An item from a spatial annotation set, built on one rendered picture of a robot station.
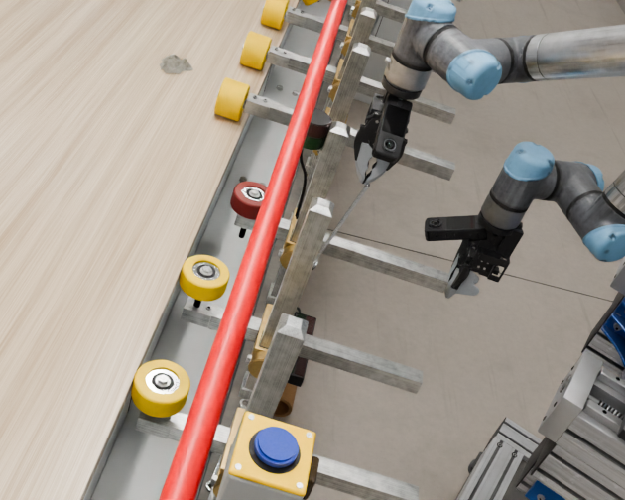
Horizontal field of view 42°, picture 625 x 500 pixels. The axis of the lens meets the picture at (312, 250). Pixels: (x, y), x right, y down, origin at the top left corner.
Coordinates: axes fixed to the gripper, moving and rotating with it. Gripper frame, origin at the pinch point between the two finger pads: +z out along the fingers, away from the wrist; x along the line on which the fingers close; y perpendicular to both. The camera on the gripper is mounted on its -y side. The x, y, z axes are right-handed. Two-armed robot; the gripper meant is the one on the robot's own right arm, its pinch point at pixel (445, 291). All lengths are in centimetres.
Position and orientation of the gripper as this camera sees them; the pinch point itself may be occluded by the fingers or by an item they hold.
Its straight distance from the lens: 163.5
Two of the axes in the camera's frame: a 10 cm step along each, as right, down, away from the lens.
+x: 1.5, -6.0, 7.8
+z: -2.8, 7.3, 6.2
